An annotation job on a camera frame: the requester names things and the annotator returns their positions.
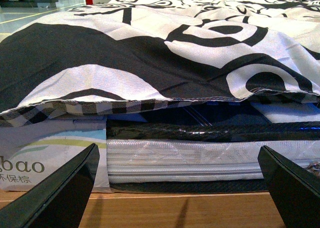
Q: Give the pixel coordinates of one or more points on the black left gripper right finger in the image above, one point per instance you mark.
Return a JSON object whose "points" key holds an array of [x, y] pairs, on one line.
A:
{"points": [[294, 190]]}

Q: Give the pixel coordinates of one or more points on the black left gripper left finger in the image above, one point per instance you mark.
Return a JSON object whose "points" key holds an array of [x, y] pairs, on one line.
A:
{"points": [[60, 199]]}

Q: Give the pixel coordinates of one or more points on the white mattress label bag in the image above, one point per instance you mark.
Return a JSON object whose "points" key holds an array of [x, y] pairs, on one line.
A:
{"points": [[31, 153]]}

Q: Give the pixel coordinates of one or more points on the white quilted mattress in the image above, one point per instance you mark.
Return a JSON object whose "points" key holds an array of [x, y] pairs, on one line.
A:
{"points": [[207, 148]]}

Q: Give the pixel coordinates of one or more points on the black white patterned duvet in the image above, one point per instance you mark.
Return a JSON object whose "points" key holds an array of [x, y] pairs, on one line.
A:
{"points": [[131, 56]]}

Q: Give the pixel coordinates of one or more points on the wooden bed frame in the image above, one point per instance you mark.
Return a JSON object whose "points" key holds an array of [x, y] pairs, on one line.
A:
{"points": [[255, 209]]}

